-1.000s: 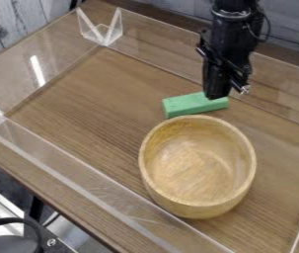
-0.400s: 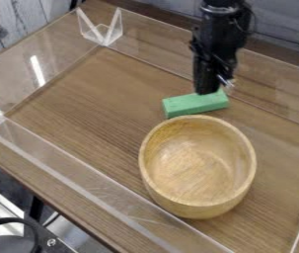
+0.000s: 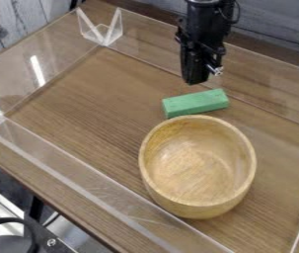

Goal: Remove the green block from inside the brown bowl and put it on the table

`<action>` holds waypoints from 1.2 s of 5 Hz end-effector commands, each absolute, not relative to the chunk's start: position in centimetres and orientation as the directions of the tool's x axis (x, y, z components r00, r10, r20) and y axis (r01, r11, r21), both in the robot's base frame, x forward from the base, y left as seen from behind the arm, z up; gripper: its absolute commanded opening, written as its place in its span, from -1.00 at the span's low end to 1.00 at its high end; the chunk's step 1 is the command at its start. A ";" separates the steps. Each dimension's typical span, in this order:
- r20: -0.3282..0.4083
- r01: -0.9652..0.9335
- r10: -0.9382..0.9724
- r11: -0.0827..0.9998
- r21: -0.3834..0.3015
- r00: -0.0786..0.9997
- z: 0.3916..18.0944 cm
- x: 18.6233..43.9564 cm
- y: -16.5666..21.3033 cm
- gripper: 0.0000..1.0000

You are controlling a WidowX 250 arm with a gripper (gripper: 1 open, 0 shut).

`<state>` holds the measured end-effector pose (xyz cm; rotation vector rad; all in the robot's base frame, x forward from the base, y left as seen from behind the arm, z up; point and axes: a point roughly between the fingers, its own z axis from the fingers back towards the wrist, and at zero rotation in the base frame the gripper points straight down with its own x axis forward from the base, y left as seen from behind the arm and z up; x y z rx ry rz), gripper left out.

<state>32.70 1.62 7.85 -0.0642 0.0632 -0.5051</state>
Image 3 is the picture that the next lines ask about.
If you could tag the clear acrylic tray wall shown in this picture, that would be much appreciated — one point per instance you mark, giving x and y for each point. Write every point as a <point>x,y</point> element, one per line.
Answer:
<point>79,104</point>

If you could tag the brown wooden bowl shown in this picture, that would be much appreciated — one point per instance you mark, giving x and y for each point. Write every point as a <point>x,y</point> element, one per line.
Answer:
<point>198,165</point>

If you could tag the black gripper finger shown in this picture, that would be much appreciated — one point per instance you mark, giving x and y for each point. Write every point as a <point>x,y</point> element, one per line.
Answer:
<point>199,71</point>
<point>187,57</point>

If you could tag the black table leg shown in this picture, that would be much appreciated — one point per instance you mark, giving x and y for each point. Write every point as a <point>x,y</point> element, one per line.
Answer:
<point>36,209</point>

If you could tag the clear acrylic corner bracket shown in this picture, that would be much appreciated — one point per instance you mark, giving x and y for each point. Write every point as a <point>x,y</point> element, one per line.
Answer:
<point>101,34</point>

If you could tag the black metal stand base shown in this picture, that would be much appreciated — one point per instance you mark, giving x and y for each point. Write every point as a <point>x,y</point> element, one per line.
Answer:
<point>32,243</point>

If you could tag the green rectangular block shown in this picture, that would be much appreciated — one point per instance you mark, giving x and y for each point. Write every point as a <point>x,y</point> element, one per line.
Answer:
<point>195,103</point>

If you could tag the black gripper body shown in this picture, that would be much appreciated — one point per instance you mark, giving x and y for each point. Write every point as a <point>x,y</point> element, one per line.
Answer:
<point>204,26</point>

